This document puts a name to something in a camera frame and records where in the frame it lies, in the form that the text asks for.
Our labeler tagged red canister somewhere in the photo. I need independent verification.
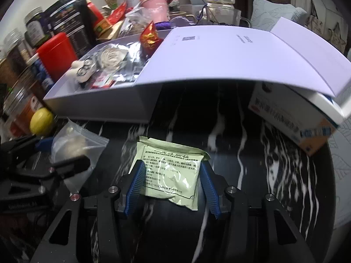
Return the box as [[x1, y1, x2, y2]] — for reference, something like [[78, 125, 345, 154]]
[[36, 32, 79, 84]]

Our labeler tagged white orange medicine box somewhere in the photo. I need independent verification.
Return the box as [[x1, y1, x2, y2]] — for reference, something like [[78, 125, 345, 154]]
[[248, 82, 341, 157]]

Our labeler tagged red white snack packet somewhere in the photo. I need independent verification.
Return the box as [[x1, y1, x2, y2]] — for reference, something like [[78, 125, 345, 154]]
[[90, 73, 115, 89]]

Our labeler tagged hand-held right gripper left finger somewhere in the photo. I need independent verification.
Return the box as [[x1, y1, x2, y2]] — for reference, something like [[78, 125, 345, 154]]
[[30, 159, 147, 263]]

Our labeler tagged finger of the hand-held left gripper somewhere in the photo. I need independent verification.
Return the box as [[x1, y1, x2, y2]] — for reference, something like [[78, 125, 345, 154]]
[[1, 135, 55, 157], [16, 155, 91, 183]]

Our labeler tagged pale green packet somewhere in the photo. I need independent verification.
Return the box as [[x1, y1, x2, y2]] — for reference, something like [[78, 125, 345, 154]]
[[132, 136, 210, 211]]

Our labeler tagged pink paper cup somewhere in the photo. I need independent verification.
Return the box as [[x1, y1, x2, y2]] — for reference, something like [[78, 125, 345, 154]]
[[138, 0, 169, 24]]

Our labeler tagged glass mug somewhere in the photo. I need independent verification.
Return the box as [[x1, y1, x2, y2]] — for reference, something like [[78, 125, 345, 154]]
[[203, 7, 252, 28]]

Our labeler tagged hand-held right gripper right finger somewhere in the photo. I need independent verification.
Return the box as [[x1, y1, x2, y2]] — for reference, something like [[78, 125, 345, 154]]
[[200, 161, 317, 263]]

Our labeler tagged red snack bag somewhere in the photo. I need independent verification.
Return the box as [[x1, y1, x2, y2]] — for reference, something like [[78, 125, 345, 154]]
[[106, 1, 128, 25]]

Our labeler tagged striped plush toy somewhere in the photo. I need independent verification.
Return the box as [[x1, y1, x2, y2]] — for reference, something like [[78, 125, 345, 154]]
[[71, 56, 97, 84]]

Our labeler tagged noodle packet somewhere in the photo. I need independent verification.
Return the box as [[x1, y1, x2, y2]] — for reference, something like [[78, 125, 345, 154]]
[[99, 48, 124, 71]]

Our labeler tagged red green labelled box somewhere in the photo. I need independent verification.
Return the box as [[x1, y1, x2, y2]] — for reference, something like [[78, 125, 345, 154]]
[[87, 1, 113, 32]]

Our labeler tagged white tote bag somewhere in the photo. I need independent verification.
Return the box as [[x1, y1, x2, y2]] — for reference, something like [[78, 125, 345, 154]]
[[306, 0, 327, 34], [328, 23, 347, 53]]

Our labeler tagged lavender gift box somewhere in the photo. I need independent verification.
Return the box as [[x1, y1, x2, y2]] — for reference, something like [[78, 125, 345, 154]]
[[43, 16, 351, 125]]

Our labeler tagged black printed pouch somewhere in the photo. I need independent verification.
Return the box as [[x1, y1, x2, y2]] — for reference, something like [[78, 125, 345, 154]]
[[44, 0, 93, 57]]

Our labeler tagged grey metal box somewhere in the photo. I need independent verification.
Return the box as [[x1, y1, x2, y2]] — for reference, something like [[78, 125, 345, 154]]
[[176, 0, 205, 14]]

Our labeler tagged row of clear spice jars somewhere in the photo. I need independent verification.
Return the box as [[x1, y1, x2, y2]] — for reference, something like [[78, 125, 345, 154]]
[[0, 5, 55, 138]]

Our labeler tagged white pillow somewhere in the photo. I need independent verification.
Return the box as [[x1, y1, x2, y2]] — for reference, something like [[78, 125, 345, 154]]
[[251, 0, 308, 32]]

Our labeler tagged yellow lemon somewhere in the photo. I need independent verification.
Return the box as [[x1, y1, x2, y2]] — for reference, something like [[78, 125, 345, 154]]
[[30, 108, 55, 136]]

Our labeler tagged clear zip bag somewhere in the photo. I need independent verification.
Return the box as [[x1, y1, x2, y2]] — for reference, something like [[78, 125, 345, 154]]
[[51, 118, 109, 195]]

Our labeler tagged red triangular packet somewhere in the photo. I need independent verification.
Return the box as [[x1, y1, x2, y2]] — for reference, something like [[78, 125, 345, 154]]
[[140, 20, 165, 51]]

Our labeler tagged blue white bottle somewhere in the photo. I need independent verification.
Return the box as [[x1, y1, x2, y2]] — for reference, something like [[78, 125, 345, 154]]
[[29, 55, 55, 90]]

